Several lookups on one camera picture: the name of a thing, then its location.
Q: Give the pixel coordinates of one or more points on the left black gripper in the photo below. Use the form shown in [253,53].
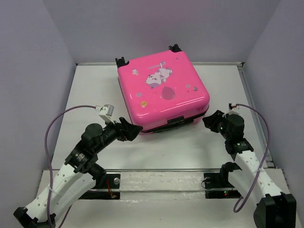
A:
[126,130]

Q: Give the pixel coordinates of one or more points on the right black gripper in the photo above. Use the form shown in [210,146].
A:
[213,119]

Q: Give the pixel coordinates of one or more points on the pink hard-shell suitcase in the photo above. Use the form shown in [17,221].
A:
[162,91]

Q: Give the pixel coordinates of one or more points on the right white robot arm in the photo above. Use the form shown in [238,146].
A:
[274,208]

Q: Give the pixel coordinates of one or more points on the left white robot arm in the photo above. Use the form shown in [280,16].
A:
[78,174]

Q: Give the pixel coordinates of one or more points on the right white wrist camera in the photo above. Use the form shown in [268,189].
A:
[233,108]

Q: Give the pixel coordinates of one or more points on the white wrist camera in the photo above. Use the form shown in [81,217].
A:
[233,108]
[105,112]

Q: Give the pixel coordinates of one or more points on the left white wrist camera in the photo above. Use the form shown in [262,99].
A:
[105,112]

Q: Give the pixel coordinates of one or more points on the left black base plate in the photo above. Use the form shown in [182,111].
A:
[109,189]

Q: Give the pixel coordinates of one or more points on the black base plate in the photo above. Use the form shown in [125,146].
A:
[109,189]
[218,188]

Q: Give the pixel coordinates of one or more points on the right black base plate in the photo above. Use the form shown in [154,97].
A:
[218,188]

